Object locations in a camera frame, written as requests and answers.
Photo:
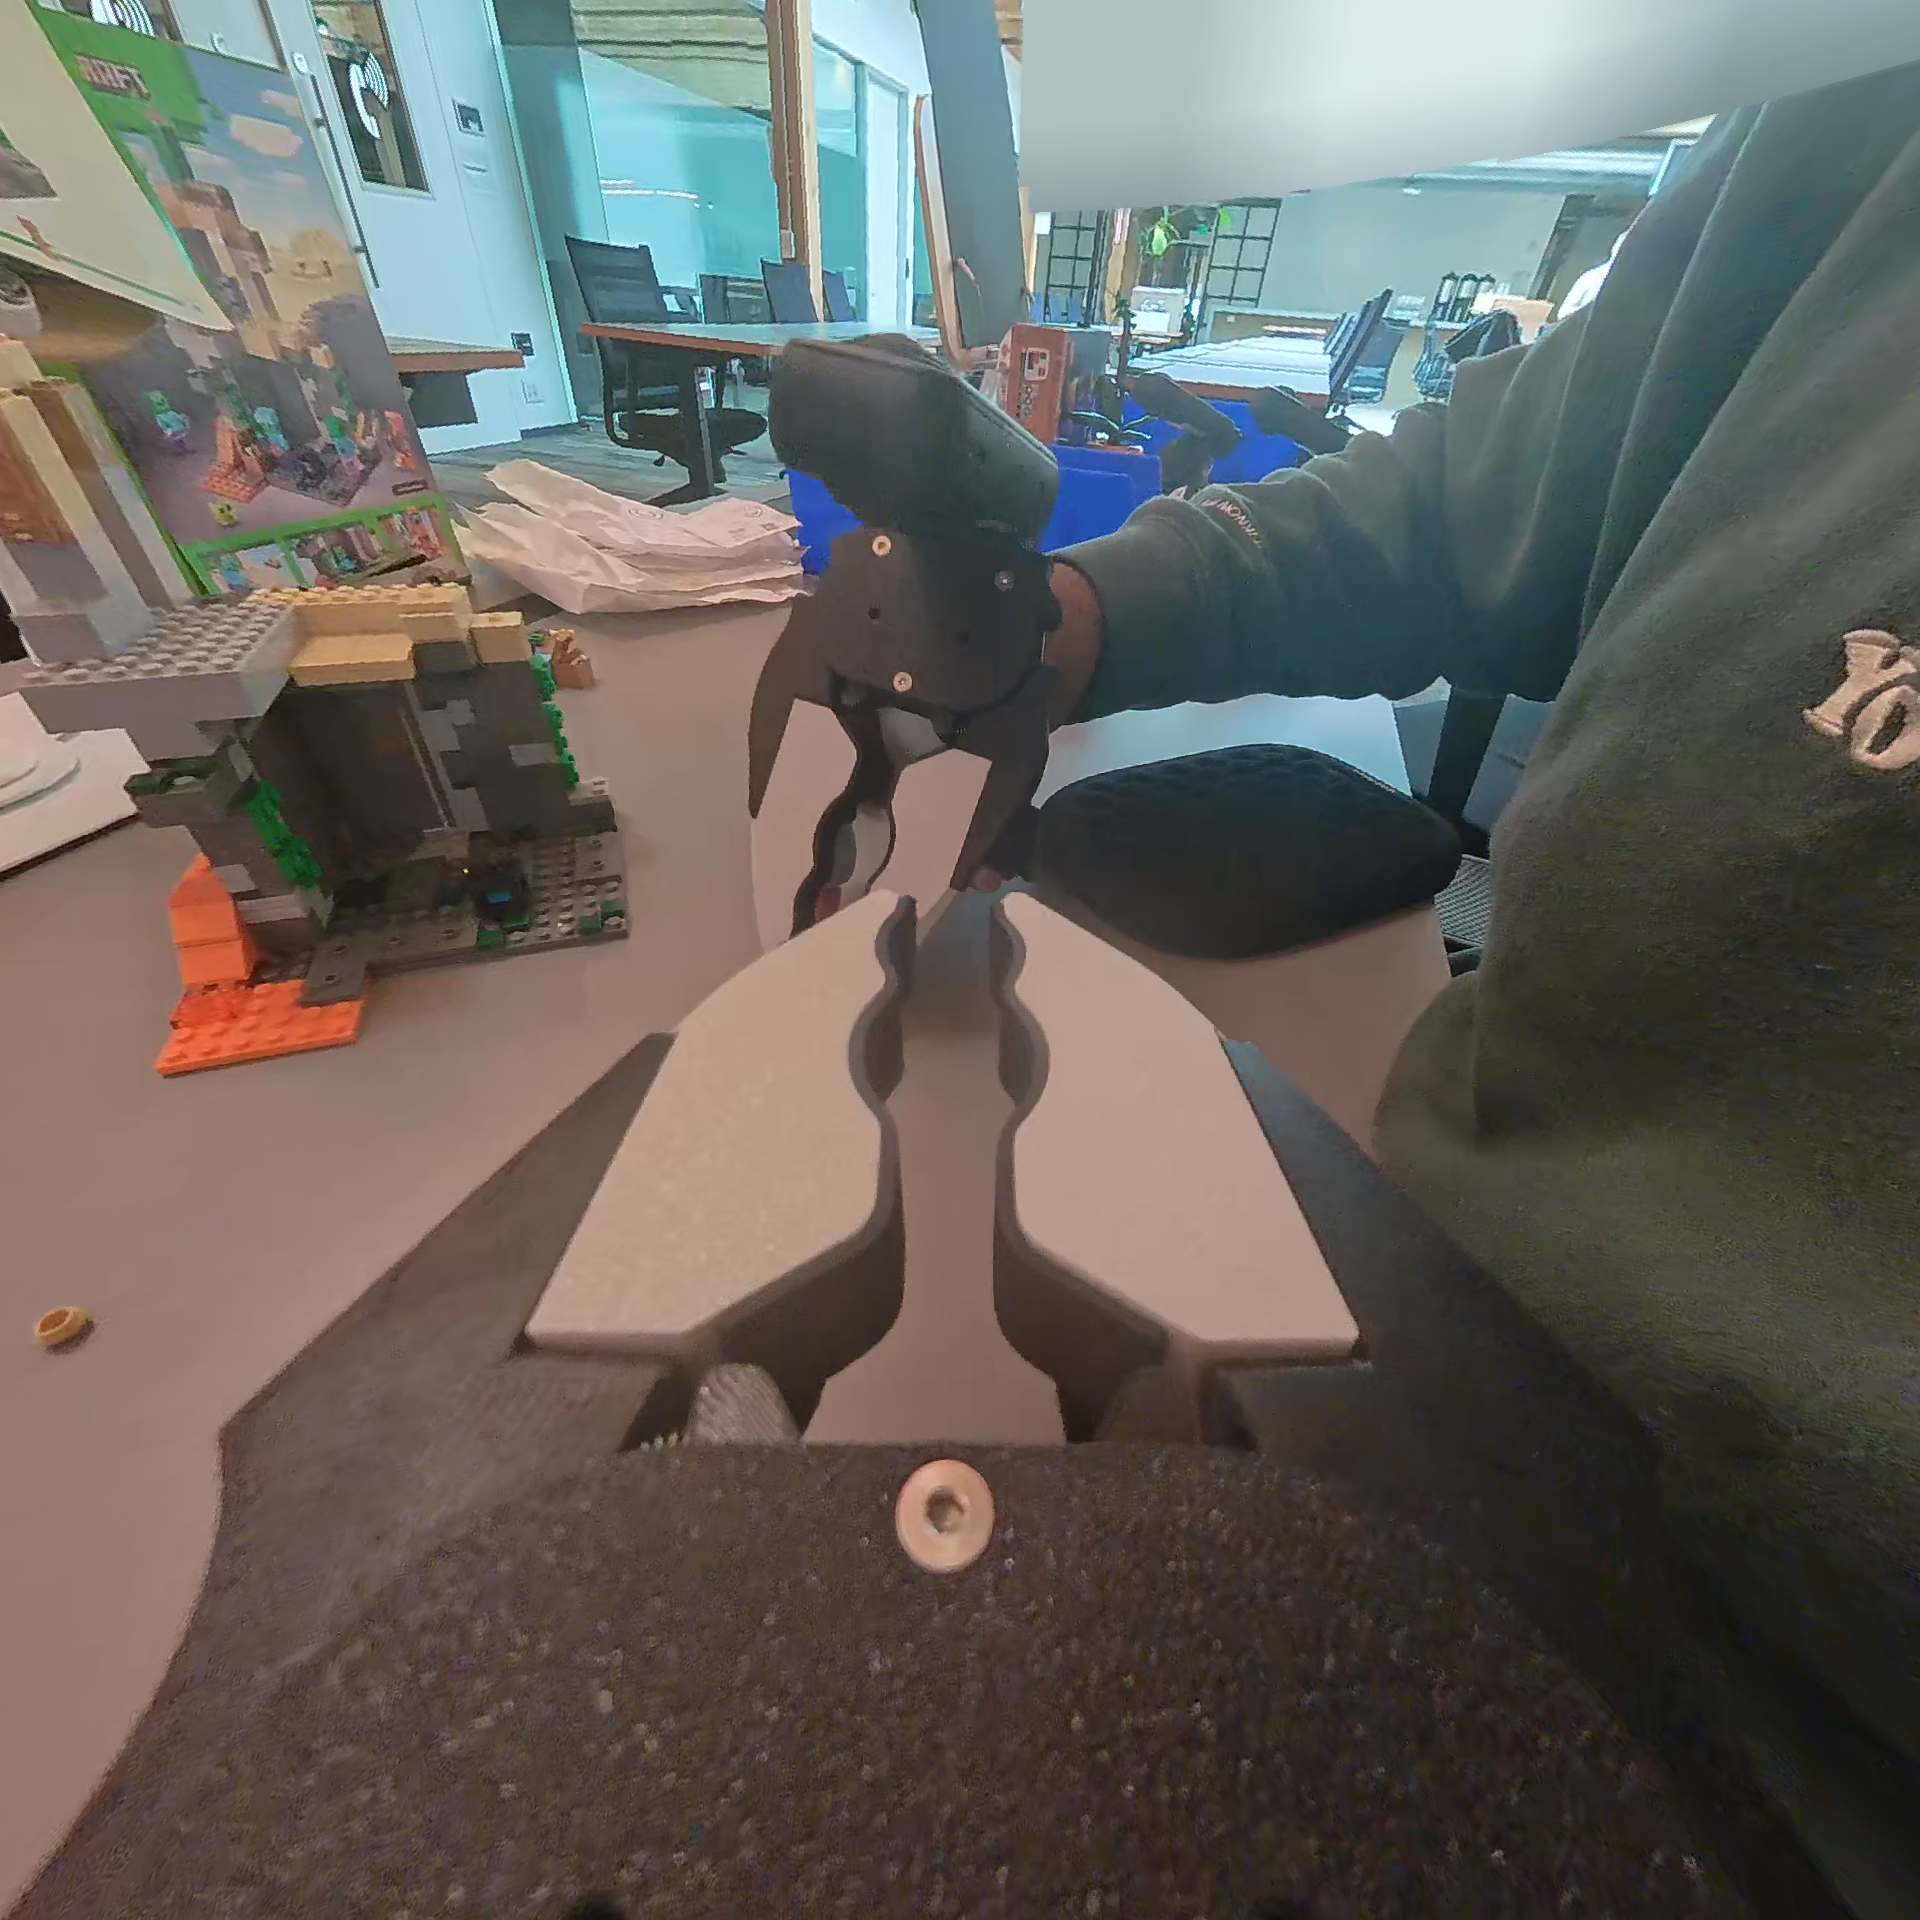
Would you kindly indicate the wooden conference table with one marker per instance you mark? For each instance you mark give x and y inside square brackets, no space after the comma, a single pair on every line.
[720,339]

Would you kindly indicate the grey mesh chair seat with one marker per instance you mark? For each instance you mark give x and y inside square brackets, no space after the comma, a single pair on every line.
[1469,908]

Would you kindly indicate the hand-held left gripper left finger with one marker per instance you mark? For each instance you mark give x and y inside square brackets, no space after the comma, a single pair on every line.
[720,1171]

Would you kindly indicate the cluster of colourful toy figures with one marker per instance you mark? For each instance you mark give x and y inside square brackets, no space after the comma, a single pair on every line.
[563,661]

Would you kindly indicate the tan round stud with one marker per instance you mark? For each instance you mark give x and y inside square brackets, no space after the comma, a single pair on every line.
[62,1323]

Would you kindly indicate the blue plastic bin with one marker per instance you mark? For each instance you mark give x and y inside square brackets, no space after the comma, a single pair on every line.
[1109,504]

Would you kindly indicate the green potted plant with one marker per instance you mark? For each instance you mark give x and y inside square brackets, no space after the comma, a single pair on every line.
[1178,225]

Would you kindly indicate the wooden side desk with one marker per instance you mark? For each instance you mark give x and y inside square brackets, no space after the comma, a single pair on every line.
[451,354]

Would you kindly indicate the brick cave model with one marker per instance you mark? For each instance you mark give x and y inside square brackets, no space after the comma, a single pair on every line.
[376,779]

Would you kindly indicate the person's right forearm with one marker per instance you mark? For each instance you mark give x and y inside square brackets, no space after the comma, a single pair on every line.
[1349,586]

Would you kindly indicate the white book stand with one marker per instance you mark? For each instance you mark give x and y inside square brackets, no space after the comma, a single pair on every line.
[61,795]

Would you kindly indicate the dark green sweatshirt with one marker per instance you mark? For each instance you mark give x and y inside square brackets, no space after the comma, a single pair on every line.
[1725,1049]

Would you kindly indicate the stack of white paper bags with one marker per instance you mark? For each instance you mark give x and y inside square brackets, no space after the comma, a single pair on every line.
[630,546]

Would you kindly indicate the red cardboard box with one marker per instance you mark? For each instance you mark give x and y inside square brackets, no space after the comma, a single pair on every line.
[1050,376]

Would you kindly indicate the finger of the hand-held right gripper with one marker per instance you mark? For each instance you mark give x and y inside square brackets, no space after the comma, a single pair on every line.
[939,825]
[782,838]

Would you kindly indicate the black office chair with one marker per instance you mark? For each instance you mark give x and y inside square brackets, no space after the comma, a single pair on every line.
[616,277]

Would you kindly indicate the grey desk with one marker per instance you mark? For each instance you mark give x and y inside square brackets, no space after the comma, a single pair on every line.
[451,1171]

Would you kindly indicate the green toy set box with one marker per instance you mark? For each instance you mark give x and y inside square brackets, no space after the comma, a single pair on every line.
[270,376]

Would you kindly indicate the person's right hand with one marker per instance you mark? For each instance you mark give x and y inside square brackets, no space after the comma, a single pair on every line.
[1074,645]

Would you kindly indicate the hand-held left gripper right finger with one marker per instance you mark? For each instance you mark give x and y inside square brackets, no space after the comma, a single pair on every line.
[1171,1171]

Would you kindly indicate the black chair armrest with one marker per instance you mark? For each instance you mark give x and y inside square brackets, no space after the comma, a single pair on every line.
[1300,420]
[1245,838]

